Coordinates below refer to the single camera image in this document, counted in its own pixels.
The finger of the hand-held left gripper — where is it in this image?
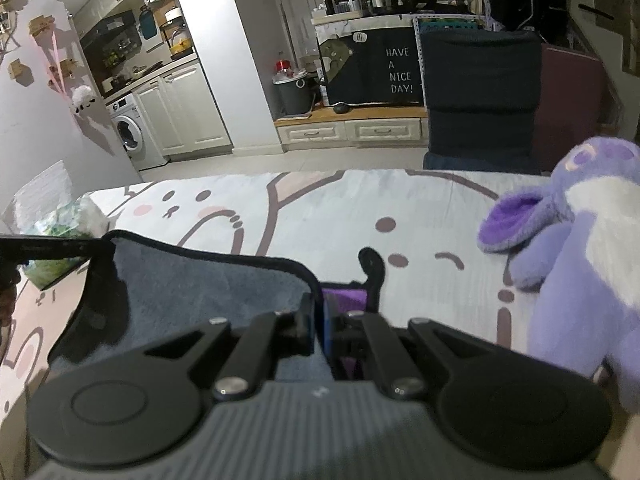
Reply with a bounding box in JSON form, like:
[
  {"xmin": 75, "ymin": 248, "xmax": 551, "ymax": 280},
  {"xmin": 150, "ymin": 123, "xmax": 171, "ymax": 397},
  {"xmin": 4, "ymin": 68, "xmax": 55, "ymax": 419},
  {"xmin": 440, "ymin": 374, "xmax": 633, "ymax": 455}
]
[{"xmin": 0, "ymin": 234, "xmax": 108, "ymax": 267}]

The grey towel with black trim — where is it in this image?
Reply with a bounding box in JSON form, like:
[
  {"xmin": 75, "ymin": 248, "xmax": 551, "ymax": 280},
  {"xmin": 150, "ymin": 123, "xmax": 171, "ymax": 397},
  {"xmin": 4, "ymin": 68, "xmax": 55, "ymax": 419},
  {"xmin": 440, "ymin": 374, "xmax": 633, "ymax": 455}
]
[{"xmin": 47, "ymin": 229, "xmax": 387, "ymax": 392}]

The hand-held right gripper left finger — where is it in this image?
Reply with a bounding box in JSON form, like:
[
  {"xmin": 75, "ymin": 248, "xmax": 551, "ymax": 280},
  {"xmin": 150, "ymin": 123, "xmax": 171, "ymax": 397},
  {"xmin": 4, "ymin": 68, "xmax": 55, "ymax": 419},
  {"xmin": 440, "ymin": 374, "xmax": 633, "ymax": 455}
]
[{"xmin": 144, "ymin": 292, "xmax": 332, "ymax": 402}]

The white plush wall ornament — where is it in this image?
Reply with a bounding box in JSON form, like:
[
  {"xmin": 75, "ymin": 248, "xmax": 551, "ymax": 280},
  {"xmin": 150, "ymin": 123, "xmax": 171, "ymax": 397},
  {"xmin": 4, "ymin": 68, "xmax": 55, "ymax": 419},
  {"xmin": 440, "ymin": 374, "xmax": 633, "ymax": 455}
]
[{"xmin": 70, "ymin": 85, "xmax": 99, "ymax": 112}]

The green and white packet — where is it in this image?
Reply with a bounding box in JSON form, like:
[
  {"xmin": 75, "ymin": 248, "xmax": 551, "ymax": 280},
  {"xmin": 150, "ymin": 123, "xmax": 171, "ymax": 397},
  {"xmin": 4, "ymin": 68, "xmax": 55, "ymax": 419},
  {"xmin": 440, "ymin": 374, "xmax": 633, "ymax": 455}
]
[{"xmin": 22, "ymin": 196, "xmax": 117, "ymax": 291}]

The wooden staircase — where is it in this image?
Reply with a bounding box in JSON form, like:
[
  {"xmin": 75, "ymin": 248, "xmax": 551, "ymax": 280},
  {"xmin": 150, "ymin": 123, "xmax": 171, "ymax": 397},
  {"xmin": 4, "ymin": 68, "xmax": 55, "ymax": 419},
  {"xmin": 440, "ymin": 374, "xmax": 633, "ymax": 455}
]
[{"xmin": 564, "ymin": 0, "xmax": 640, "ymax": 138}]

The clear plastic bag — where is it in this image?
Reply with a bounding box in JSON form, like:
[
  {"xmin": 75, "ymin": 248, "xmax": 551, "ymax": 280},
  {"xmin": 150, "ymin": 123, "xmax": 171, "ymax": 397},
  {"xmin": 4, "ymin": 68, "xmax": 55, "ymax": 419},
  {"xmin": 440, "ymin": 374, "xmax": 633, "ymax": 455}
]
[{"xmin": 2, "ymin": 159, "xmax": 76, "ymax": 235}]

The cartoon printed bed sheet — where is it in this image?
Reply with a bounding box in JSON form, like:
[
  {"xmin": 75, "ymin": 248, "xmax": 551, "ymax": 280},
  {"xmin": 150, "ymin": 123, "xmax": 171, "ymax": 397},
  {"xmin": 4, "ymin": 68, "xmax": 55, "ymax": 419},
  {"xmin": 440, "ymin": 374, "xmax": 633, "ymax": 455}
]
[{"xmin": 0, "ymin": 169, "xmax": 640, "ymax": 480}]

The white washing machine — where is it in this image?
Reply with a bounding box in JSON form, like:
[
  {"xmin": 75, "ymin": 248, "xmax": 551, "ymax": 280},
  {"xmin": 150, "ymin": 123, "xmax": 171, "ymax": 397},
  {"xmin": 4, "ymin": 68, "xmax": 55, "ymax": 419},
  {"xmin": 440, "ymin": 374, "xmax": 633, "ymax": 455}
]
[{"xmin": 106, "ymin": 92, "xmax": 170, "ymax": 172}]

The wooden platform with white drawers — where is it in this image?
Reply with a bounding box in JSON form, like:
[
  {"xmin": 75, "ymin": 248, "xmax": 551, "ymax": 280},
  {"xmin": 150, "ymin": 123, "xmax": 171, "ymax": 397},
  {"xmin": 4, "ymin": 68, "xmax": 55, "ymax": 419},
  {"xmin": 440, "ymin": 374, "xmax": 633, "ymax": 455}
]
[{"xmin": 273, "ymin": 104, "xmax": 431, "ymax": 152}]

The maroon board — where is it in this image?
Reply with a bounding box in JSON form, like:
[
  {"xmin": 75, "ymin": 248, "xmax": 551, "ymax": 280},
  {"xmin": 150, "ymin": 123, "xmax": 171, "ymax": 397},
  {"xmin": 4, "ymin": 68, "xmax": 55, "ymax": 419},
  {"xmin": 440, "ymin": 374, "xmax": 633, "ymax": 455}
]
[{"xmin": 536, "ymin": 44, "xmax": 623, "ymax": 173}]

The dark blue folding chair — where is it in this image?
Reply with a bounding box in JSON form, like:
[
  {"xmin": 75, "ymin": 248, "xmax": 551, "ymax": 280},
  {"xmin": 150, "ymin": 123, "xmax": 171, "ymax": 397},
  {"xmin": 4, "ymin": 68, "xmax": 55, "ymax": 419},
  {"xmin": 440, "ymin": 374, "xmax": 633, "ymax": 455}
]
[{"xmin": 419, "ymin": 26, "xmax": 545, "ymax": 177}]

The white kitchen cabinet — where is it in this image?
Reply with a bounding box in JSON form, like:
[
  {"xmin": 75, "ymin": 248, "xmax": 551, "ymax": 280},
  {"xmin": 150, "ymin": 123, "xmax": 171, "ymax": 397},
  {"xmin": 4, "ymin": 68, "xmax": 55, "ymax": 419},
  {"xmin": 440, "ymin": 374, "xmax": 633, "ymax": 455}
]
[{"xmin": 131, "ymin": 62, "xmax": 235, "ymax": 157}]

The black printed curtain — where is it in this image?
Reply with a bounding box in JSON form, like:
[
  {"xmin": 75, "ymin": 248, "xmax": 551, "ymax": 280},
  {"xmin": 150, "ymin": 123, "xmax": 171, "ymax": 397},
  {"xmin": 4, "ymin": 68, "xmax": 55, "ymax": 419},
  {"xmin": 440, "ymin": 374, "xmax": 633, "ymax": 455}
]
[{"xmin": 316, "ymin": 25, "xmax": 427, "ymax": 107}]

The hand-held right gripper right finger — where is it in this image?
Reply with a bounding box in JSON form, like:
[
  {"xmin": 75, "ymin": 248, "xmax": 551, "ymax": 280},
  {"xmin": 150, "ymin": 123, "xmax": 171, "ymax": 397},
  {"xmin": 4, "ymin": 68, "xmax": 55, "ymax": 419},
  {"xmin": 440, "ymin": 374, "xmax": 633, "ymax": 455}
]
[{"xmin": 331, "ymin": 305, "xmax": 485, "ymax": 402}]

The teal hanging bag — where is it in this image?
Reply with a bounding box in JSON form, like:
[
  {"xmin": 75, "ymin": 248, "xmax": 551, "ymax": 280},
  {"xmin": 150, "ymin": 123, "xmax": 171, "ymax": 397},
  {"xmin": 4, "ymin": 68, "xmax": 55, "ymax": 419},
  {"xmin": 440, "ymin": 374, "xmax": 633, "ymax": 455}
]
[{"xmin": 138, "ymin": 4, "xmax": 159, "ymax": 41}]

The grey trash bin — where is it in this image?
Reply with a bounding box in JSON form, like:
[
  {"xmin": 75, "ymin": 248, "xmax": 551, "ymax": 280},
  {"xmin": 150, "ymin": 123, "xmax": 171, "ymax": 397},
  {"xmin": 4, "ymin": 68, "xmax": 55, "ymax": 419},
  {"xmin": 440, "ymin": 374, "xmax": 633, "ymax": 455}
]
[{"xmin": 272, "ymin": 76, "xmax": 317, "ymax": 117}]

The purple plush toy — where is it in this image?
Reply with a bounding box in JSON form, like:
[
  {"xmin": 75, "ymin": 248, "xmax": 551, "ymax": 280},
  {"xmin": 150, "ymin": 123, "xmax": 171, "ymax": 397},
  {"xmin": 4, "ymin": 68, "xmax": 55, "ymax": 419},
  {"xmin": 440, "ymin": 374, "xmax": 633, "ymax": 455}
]
[{"xmin": 476, "ymin": 136, "xmax": 640, "ymax": 413}]

